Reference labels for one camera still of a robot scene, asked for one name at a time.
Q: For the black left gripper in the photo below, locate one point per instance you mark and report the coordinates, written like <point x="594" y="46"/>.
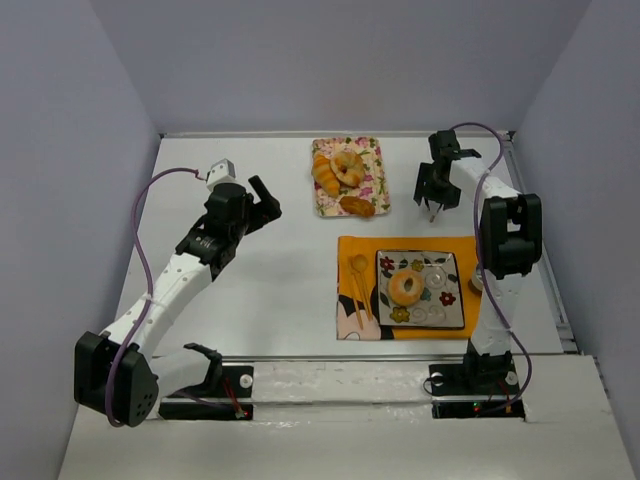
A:
<point x="255" y="209"/>

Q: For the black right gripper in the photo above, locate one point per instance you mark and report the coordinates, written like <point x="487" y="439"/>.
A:
<point x="436" y="185"/>

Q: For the stainless steel serving tongs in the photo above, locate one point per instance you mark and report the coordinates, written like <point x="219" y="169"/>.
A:
<point x="433" y="211"/>

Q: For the glazed ring donut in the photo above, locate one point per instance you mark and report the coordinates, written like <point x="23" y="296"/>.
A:
<point x="406" y="287"/>

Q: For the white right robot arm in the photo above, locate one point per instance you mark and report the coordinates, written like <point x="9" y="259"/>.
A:
<point x="508" y="236"/>

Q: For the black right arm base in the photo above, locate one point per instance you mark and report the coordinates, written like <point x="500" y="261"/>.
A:
<point x="454" y="399"/>

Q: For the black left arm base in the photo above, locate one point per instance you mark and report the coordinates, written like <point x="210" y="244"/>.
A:
<point x="229" y="400"/>

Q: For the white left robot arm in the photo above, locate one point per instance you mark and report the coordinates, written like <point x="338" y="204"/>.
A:
<point x="116" y="371"/>

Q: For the striped croissant bread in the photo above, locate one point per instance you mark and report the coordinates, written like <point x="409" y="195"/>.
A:
<point x="324" y="176"/>

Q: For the twisted pretzel bread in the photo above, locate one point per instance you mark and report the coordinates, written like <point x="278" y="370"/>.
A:
<point x="348" y="168"/>

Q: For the floral rectangular tray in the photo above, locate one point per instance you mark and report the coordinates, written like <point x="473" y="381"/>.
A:
<point x="374" y="186"/>

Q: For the brown fried pastry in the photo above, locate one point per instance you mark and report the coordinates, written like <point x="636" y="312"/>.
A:
<point x="357" y="206"/>

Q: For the wooden spoon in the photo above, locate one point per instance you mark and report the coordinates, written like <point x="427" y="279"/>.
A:
<point x="359" y="265"/>

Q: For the small brown cup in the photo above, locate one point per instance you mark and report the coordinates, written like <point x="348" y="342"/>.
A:
<point x="476" y="282"/>

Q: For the wooden chopstick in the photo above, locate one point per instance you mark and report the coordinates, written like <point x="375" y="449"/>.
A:
<point x="355" y="301"/>

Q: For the square flower-patterned plate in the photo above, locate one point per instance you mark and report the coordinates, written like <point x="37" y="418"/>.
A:
<point x="441" y="304"/>

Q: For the orange cloth placemat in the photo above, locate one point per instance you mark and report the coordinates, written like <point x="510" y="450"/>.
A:
<point x="347" y="327"/>

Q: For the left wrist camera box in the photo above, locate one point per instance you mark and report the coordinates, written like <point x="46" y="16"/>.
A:
<point x="223" y="171"/>

